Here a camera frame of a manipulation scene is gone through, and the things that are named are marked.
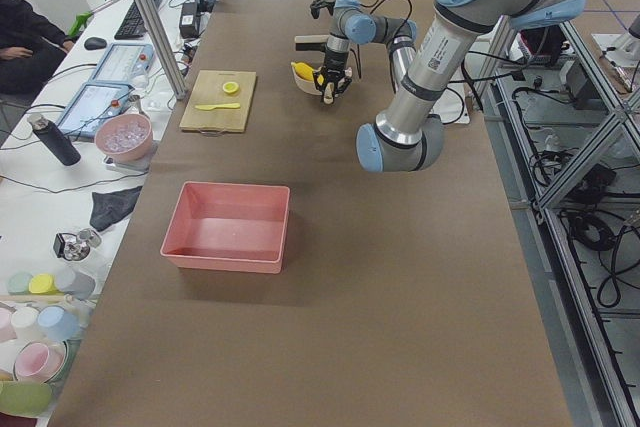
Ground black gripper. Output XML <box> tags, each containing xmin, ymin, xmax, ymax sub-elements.
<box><xmin>309</xmin><ymin>0</ymin><xmax>334</xmax><ymax>18</ymax></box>
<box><xmin>314</xmin><ymin>50</ymin><xmax>352</xmax><ymax>95</ymax></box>

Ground beige plastic dustpan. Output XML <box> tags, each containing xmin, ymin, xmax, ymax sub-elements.
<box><xmin>291</xmin><ymin>62</ymin><xmax>353</xmax><ymax>105</ymax></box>

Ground yellow toy corn cob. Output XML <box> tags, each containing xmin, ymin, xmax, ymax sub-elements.
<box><xmin>291</xmin><ymin>62</ymin><xmax>323</xmax><ymax>83</ymax></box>

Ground beige hand brush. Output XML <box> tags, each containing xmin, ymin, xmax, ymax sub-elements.
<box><xmin>294</xmin><ymin>34</ymin><xmax>328</xmax><ymax>52</ymax></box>

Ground pink plastic bin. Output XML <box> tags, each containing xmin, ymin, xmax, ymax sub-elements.
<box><xmin>160</xmin><ymin>181</ymin><xmax>290</xmax><ymax>274</ymax></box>

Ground yellow lemon slices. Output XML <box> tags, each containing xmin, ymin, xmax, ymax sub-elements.
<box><xmin>222</xmin><ymin>81</ymin><xmax>240</xmax><ymax>95</ymax></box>

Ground yellow plastic knife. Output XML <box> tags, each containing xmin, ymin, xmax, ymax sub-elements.
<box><xmin>194</xmin><ymin>102</ymin><xmax>241</xmax><ymax>111</ymax></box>

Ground wooden cutting board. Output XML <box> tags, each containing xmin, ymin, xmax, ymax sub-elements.
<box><xmin>179</xmin><ymin>70</ymin><xmax>257</xmax><ymax>133</ymax></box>

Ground black power adapter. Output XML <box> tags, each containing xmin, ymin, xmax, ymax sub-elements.
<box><xmin>179</xmin><ymin>1</ymin><xmax>201</xmax><ymax>39</ymax></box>

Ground black keyboard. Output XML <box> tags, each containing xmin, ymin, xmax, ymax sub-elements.
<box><xmin>114</xmin><ymin>3</ymin><xmax>147</xmax><ymax>40</ymax></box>

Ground blue teach pendant upper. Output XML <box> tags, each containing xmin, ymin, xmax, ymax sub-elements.
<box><xmin>90</xmin><ymin>42</ymin><xmax>154</xmax><ymax>83</ymax></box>

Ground blue teach pendant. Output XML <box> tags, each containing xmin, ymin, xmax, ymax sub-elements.
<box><xmin>56</xmin><ymin>82</ymin><xmax>131</xmax><ymax>141</ymax></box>
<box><xmin>90</xmin><ymin>42</ymin><xmax>154</xmax><ymax>83</ymax></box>

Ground pink bowl with ice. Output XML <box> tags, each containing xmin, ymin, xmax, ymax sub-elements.
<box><xmin>94</xmin><ymin>114</ymin><xmax>153</xmax><ymax>163</ymax></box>

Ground black computer mouse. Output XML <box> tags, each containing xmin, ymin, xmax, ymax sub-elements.
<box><xmin>83</xmin><ymin>37</ymin><xmax>108</xmax><ymax>51</ymax></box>

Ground blue teach pendant lower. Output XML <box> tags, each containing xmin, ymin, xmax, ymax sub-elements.
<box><xmin>56</xmin><ymin>82</ymin><xmax>131</xmax><ymax>141</ymax></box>

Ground dark grey cloth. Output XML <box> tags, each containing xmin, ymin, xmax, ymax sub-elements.
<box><xmin>89</xmin><ymin>186</ymin><xmax>142</xmax><ymax>232</ymax></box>

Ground seated person in black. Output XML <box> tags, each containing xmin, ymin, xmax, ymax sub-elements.
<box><xmin>1</xmin><ymin>0</ymin><xmax>75</xmax><ymax>95</ymax></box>

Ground black water bottle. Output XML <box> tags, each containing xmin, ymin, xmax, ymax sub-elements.
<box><xmin>27</xmin><ymin>113</ymin><xmax>81</xmax><ymax>166</ymax></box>

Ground grey plastic cup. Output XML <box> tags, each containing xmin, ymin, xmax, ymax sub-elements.
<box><xmin>54</xmin><ymin>268</ymin><xmax>96</xmax><ymax>300</ymax></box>

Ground yellow plastic cup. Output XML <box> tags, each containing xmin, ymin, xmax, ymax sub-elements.
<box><xmin>28</xmin><ymin>273</ymin><xmax>58</xmax><ymax>295</ymax></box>

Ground blue plastic cup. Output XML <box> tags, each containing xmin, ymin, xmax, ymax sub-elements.
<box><xmin>37</xmin><ymin>305</ymin><xmax>81</xmax><ymax>342</ymax></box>

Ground pink plastic cup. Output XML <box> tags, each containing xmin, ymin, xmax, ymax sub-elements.
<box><xmin>14</xmin><ymin>342</ymin><xmax>66</xmax><ymax>383</ymax></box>

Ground green plastic bowl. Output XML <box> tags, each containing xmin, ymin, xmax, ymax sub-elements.
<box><xmin>1</xmin><ymin>381</ymin><xmax>53</xmax><ymax>418</ymax></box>

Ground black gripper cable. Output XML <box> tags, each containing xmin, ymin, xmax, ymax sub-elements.
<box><xmin>349</xmin><ymin>0</ymin><xmax>414</xmax><ymax>80</ymax></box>

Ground aluminium frame post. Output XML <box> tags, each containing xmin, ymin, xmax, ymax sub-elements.
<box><xmin>134</xmin><ymin>0</ymin><xmax>187</xmax><ymax>100</ymax></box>

